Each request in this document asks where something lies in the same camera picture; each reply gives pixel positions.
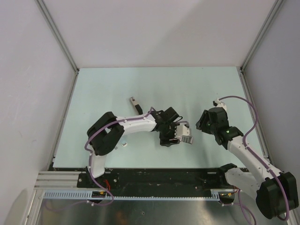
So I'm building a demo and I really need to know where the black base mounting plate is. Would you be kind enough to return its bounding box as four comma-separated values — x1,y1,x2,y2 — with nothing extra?
77,168,233,190

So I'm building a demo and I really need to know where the aluminium frame rail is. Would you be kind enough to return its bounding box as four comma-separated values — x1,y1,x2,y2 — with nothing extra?
34,170,237,191

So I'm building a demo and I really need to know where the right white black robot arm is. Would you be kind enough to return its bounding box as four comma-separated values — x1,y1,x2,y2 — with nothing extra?
196,106,299,219

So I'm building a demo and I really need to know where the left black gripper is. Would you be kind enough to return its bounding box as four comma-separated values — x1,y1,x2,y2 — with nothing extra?
159,122,179,147

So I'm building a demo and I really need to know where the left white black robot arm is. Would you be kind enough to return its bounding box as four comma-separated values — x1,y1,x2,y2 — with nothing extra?
84,107,191,188

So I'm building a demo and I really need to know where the grey slotted cable duct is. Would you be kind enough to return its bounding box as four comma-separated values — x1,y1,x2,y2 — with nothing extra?
42,188,221,202

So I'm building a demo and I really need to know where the beige black stapler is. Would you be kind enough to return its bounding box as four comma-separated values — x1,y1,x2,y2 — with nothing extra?
129,97,143,115

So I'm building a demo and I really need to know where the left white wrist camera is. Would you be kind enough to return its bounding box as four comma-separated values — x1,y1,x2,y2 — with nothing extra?
174,124,191,138

